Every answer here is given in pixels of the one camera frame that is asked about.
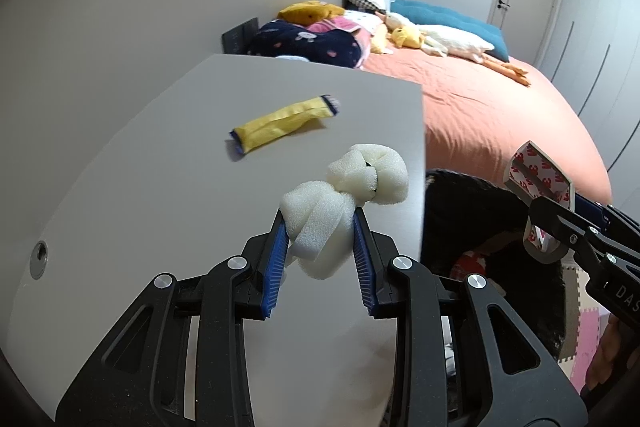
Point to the red and white plush toy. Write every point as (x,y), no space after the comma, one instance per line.
(465,266)

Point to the white foam piece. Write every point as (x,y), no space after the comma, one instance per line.
(320,217)

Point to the yellow snack packet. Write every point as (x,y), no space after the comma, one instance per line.
(280,124)

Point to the person's right hand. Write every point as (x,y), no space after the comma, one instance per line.
(607,352)

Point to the navy printed blanket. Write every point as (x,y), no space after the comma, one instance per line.
(300,42)

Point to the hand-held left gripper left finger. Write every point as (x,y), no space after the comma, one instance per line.
(274,267)

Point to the grey desk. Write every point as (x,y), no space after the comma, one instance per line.
(150,182)

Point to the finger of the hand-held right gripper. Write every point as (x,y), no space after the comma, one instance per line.
(615,217)
(555,217)

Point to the mustard yellow plush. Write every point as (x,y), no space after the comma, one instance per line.
(307,12)

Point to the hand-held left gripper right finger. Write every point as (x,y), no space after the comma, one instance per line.
(364,267)

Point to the yellow duck plush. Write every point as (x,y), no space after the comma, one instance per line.
(406,38)

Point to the pink striped blanket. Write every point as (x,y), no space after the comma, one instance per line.
(335,24)

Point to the white goose plush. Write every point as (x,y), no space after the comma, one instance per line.
(450,39)

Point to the bed with orange sheet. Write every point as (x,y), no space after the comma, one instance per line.
(490,107)

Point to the white printed pillow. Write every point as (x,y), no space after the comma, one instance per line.
(365,21)

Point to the pink and beige foam mat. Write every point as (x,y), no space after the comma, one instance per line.
(574,288)

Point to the teal pillow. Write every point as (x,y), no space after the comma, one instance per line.
(450,14)

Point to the white wardrobe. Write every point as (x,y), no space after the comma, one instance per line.
(600,32)

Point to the black wall panel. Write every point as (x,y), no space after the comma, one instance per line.
(240,34)

